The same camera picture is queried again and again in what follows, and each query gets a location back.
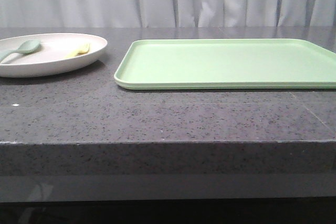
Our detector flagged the yellow fork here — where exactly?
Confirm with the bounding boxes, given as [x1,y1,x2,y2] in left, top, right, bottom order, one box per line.
[65,43,90,59]

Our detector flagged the white round plate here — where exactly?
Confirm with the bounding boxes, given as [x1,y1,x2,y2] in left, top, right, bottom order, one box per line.
[1,33,108,78]

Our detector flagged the light green tray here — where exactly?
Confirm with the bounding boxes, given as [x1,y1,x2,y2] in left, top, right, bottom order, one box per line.
[114,38,335,90]

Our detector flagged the teal green spoon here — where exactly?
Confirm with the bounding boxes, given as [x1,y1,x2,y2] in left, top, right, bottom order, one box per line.
[1,39,40,61]

